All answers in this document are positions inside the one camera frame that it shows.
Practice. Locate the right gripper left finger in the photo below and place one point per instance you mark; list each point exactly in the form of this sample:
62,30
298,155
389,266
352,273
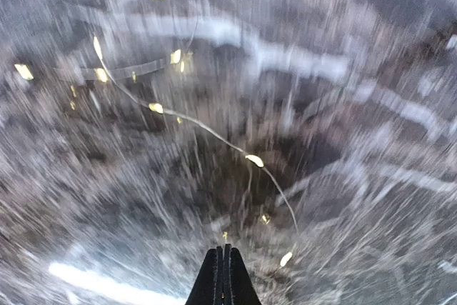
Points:
208,286

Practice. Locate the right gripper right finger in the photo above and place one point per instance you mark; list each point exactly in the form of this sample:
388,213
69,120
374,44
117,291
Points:
237,286

